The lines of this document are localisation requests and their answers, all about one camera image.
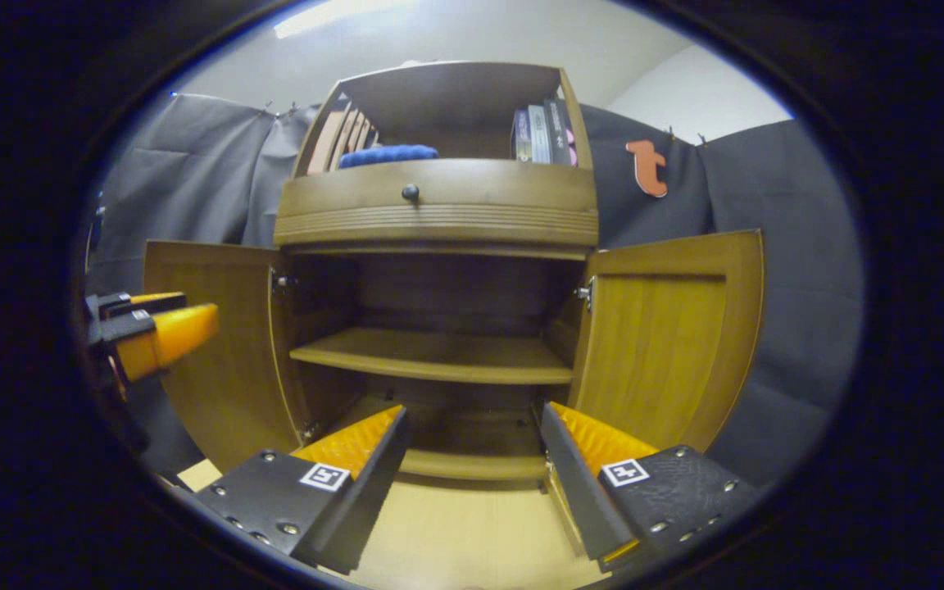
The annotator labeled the wooden inner shelf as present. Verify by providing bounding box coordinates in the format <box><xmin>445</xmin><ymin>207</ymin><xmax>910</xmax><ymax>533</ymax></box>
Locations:
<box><xmin>289</xmin><ymin>328</ymin><xmax>575</xmax><ymax>386</ymax></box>

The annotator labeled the blue folded towel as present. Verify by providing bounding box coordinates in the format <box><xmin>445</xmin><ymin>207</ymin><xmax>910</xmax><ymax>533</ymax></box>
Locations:
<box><xmin>338</xmin><ymin>144</ymin><xmax>440</xmax><ymax>170</ymax></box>

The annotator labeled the black spine book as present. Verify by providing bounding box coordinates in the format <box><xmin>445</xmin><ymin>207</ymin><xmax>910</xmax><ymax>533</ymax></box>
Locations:
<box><xmin>544</xmin><ymin>98</ymin><xmax>578</xmax><ymax>166</ymax></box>

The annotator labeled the blue spine book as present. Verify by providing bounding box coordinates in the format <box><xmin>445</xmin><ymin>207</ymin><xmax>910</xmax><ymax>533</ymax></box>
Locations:
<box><xmin>513</xmin><ymin>109</ymin><xmax>534</xmax><ymax>163</ymax></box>

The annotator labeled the black backdrop cloth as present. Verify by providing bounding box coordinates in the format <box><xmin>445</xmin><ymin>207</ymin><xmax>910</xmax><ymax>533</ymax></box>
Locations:
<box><xmin>87</xmin><ymin>93</ymin><xmax>321</xmax><ymax>480</ymax></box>
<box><xmin>579</xmin><ymin>102</ymin><xmax>865</xmax><ymax>488</ymax></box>

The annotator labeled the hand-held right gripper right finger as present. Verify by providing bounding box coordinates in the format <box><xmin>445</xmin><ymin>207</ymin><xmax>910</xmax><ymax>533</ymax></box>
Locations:
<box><xmin>541</xmin><ymin>402</ymin><xmax>760</xmax><ymax>573</ymax></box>

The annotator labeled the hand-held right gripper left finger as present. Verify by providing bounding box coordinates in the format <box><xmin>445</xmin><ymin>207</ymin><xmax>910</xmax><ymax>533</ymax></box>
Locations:
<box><xmin>193</xmin><ymin>406</ymin><xmax>410</xmax><ymax>574</ymax></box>

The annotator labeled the light grey spine book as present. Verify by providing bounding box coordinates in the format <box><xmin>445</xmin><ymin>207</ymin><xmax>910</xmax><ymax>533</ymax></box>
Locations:
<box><xmin>528</xmin><ymin>104</ymin><xmax>553</xmax><ymax>165</ymax></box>

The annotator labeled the wooden double-door shoe cabinet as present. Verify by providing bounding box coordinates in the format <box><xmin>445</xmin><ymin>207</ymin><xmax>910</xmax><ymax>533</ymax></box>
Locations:
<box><xmin>143</xmin><ymin>61</ymin><xmax>766</xmax><ymax>484</ymax></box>

